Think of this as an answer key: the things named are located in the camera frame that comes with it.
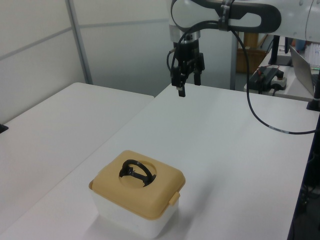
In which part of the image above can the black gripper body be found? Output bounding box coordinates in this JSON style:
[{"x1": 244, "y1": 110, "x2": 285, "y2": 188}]
[{"x1": 173, "y1": 39, "x2": 206, "y2": 71}]

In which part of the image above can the black lid handle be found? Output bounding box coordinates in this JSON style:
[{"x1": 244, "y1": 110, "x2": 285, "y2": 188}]
[{"x1": 119, "y1": 158, "x2": 157, "y2": 188}]

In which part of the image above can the tan case lid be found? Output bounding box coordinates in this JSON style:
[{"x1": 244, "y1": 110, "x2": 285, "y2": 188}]
[{"x1": 88, "y1": 149, "x2": 187, "y2": 221}]

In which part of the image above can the white plastic tool case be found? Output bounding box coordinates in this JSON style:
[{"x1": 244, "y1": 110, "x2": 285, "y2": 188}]
[{"x1": 88, "y1": 184, "x2": 181, "y2": 239}]

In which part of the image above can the brown wooden box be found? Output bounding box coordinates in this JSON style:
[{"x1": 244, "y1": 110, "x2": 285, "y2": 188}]
[{"x1": 236, "y1": 32, "x2": 267, "y2": 75}]

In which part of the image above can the black power box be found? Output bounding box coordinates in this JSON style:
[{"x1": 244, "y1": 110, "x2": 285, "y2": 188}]
[{"x1": 247, "y1": 66, "x2": 285, "y2": 93}]

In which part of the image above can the black monitor stand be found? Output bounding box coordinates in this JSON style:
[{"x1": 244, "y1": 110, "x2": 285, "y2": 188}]
[{"x1": 268, "y1": 34, "x2": 293, "y2": 67}]

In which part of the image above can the emergency stop button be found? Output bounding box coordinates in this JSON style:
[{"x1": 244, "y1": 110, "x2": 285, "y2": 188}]
[{"x1": 271, "y1": 71, "x2": 288, "y2": 91}]

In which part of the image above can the grey laptop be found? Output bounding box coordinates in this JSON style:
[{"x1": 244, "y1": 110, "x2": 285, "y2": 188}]
[{"x1": 289, "y1": 44, "x2": 317, "y2": 96}]

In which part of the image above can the black cable strap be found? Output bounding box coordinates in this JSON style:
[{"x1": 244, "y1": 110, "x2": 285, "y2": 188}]
[{"x1": 217, "y1": 0, "x2": 236, "y2": 33}]

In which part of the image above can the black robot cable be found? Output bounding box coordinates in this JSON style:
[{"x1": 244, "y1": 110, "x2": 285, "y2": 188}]
[{"x1": 166, "y1": 19, "x2": 316, "y2": 135}]

